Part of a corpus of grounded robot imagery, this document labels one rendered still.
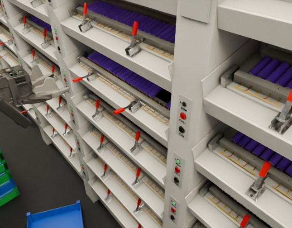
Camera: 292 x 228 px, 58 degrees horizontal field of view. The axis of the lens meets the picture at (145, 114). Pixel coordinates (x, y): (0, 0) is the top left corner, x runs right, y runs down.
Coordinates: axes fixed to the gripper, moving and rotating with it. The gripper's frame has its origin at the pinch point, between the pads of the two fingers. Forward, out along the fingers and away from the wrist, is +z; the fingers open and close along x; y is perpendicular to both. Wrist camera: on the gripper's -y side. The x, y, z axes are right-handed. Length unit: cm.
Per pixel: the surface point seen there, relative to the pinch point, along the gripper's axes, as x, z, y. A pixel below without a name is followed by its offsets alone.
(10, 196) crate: 66, -19, -102
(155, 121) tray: -21.8, 19.2, -9.7
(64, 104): 57, 23, -45
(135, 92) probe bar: -9.0, 21.4, -6.4
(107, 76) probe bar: 6.7, 21.1, -6.5
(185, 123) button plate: -35.9, 15.7, -0.9
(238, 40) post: -40, 25, 19
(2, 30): 154, 22, -27
